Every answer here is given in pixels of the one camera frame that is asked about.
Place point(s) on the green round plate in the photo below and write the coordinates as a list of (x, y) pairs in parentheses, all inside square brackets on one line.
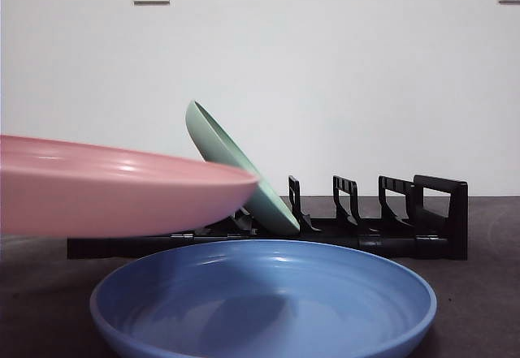
[(211, 139)]

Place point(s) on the blue round plate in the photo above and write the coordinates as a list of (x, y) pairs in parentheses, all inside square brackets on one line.
[(264, 301)]

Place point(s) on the pink round plate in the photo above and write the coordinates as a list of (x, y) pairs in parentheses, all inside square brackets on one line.
[(101, 187)]

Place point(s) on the black plastic dish rack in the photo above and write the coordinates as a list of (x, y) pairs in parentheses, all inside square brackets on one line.
[(406, 248)]

